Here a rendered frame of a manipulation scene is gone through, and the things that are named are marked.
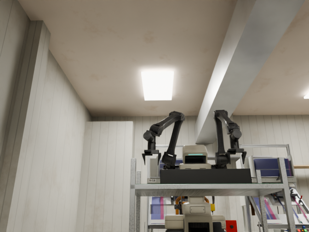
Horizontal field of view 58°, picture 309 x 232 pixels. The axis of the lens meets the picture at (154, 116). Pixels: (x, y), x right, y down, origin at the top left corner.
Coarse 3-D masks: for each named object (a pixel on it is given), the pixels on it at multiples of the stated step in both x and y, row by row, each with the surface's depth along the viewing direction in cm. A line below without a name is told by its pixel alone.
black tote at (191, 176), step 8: (232, 168) 178; (240, 168) 178; (248, 168) 178; (160, 176) 178; (168, 176) 178; (176, 176) 178; (184, 176) 178; (192, 176) 177; (200, 176) 177; (208, 176) 177; (216, 176) 177; (224, 176) 176; (232, 176) 176; (240, 176) 176; (248, 176) 176
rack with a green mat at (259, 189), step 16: (256, 176) 203; (144, 192) 177; (160, 192) 177; (176, 192) 178; (192, 192) 178; (208, 192) 178; (224, 192) 178; (240, 192) 178; (256, 192) 179; (272, 192) 179; (288, 192) 157; (288, 208) 154; (288, 224) 153
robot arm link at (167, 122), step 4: (168, 116) 218; (172, 116) 218; (176, 116) 222; (180, 116) 223; (164, 120) 209; (168, 120) 210; (172, 120) 216; (176, 120) 223; (180, 120) 225; (156, 124) 200; (160, 124) 201; (164, 124) 204; (168, 124) 211; (152, 128) 196; (156, 128) 195; (160, 128) 197; (164, 128) 206; (156, 132) 195
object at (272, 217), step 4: (256, 200) 393; (264, 200) 392; (268, 200) 392; (268, 204) 385; (268, 208) 378; (272, 208) 378; (268, 212) 371; (272, 212) 371; (268, 216) 364; (272, 216) 364; (276, 216) 364; (268, 220) 358; (272, 220) 357; (276, 220) 357; (280, 220) 357
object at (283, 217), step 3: (279, 216) 365; (282, 216) 365; (285, 216) 365; (294, 216) 365; (300, 216) 365; (303, 216) 365; (282, 219) 361; (285, 219) 361; (294, 219) 360; (297, 219) 360; (300, 219) 360; (303, 219) 360; (306, 219) 360; (282, 222) 356; (285, 222) 356; (297, 222) 355; (300, 222) 354; (303, 222) 355; (306, 222) 355
